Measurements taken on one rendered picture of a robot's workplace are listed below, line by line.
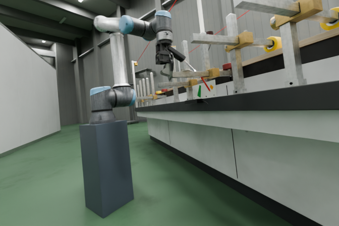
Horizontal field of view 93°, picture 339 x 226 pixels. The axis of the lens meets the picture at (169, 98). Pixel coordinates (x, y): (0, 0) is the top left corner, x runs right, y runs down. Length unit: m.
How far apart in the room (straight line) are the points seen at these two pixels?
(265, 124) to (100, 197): 1.07
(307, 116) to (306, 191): 0.45
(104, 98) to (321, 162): 1.25
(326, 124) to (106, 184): 1.18
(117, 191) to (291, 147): 1.10
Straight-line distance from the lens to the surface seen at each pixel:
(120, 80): 1.37
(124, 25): 0.97
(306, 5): 0.71
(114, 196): 1.35
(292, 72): 0.70
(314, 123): 0.70
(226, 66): 1.10
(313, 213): 1.09
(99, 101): 1.27
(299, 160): 1.01
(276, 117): 0.76
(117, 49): 1.45
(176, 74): 0.90
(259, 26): 5.87
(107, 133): 1.22
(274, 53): 0.99
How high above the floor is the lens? 0.68
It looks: 2 degrees up
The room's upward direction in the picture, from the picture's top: 6 degrees counter-clockwise
